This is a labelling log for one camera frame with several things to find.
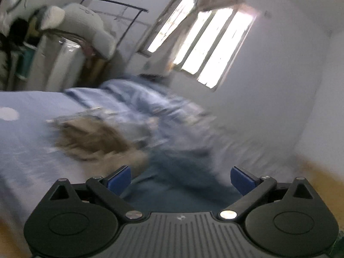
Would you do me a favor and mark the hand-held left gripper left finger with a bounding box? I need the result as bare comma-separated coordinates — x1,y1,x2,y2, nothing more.
40,165,144,221

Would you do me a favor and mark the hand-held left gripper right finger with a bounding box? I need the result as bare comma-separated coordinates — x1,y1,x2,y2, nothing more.
217,166,316,221

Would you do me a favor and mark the teal blue garment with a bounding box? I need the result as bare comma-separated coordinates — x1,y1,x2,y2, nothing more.
122,145,242,213

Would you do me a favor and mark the black clothes rack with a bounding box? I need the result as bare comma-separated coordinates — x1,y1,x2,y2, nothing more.
81,0,149,49

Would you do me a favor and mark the beige fuzzy garment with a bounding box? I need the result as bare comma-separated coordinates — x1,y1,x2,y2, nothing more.
46,113,149,178

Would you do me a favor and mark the light blue duvet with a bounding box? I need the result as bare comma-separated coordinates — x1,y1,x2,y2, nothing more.
64,75,269,167

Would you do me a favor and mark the pale bed sheet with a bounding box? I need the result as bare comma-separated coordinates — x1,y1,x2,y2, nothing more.
0,90,151,258

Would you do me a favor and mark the barred window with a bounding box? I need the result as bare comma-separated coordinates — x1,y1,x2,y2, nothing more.
140,0,260,92

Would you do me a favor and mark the grey white plush toy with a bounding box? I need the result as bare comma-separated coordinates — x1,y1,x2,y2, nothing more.
40,3,116,60

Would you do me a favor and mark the wooden bed frame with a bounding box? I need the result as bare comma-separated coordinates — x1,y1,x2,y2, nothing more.
296,156,344,194

